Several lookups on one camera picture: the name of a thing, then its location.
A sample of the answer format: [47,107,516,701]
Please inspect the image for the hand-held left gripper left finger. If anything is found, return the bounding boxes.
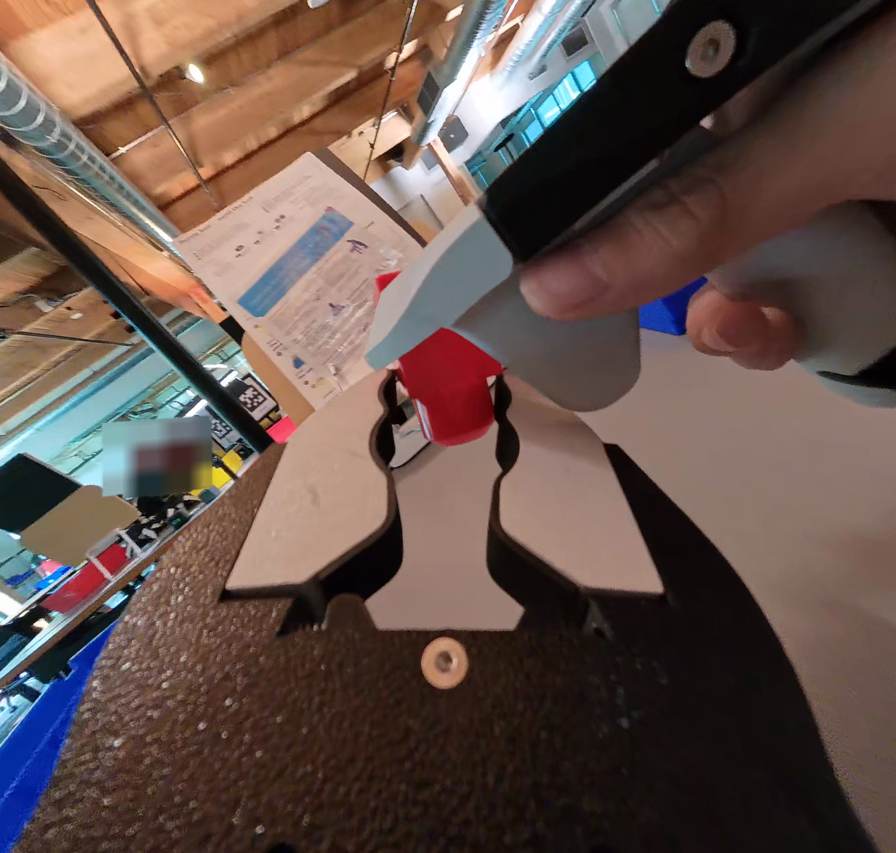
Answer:
[224,373,406,623]

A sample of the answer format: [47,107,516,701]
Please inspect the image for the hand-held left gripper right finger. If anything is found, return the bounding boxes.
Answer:
[488,376,665,598]

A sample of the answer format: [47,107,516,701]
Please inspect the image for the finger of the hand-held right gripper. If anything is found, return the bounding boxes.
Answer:
[364,204,517,371]

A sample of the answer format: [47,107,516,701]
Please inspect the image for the red plastic block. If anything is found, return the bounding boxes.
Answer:
[374,272,505,447]

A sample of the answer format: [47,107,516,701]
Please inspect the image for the blue plastic bin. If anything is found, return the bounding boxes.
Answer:
[638,278,709,337]
[0,621,121,822]

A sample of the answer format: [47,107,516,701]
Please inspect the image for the grey desk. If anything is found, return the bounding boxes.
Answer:
[360,328,896,853]

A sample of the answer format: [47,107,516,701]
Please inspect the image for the person's right hand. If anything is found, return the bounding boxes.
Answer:
[521,6,896,371]

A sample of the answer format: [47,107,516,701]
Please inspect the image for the small marker tag board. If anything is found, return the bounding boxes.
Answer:
[210,372,282,442]

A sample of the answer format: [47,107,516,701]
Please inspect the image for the printed instruction sheets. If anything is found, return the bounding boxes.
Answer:
[175,153,421,409]

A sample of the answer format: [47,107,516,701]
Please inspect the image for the small board on white stand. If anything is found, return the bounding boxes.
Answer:
[0,453,141,581]

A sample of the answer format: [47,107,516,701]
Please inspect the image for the red storage bin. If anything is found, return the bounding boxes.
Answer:
[41,540,132,614]

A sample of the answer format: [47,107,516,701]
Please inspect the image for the black metal pole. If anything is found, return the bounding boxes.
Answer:
[0,128,275,454]

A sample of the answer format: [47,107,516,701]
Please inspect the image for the silver ventilation duct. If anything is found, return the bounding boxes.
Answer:
[416,0,540,147]
[0,51,183,245]

